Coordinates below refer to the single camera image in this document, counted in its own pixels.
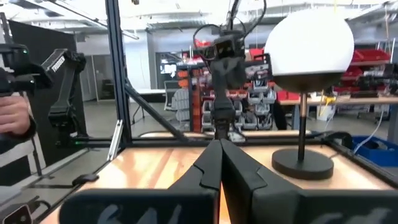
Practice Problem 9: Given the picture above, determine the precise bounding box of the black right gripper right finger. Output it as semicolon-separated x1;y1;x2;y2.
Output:
221;139;398;224

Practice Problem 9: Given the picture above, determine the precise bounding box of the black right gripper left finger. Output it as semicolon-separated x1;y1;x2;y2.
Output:
58;139;223;224

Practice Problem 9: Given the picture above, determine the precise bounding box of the red box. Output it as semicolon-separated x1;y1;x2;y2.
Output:
248;47;266;62

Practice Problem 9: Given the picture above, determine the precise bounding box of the storage shelf with parts bins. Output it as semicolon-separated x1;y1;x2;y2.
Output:
176;55;275;132

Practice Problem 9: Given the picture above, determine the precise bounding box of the grey chair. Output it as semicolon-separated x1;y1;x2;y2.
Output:
163;80;192;113

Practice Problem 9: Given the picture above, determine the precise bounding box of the white globe table lamp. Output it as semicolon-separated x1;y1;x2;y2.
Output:
264;7;356;182

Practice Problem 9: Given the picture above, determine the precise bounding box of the yellow object on workbench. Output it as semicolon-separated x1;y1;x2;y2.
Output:
316;95;338;118

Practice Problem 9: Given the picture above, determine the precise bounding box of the black table edge clamp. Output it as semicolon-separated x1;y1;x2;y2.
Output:
72;172;100;187

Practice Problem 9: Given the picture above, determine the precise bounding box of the blue storage bin with clutter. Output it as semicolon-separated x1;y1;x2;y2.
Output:
352;134;398;167

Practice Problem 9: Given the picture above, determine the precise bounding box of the wooden workbench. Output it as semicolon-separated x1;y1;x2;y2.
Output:
277;95;398;108

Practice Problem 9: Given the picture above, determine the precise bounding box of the person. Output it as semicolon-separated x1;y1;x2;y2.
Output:
0;93;38;155

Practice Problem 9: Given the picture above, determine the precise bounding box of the black partition panel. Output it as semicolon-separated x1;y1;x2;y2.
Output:
6;19;90;166

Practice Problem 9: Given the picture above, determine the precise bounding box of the person's hand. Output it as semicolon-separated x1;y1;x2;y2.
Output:
0;95;32;136

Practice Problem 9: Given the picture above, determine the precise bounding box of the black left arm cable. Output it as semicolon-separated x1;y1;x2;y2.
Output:
192;0;268;43

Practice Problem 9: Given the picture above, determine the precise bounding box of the silver aluminium bracket strip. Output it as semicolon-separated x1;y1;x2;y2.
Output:
106;119;124;162

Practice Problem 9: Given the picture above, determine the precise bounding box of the black aluminium table frame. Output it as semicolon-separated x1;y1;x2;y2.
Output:
0;0;398;224

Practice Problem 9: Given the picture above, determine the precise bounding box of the white cable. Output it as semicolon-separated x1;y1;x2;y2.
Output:
352;108;387;155

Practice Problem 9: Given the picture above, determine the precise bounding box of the grey table-level camera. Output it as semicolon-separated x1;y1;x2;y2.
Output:
0;203;34;224

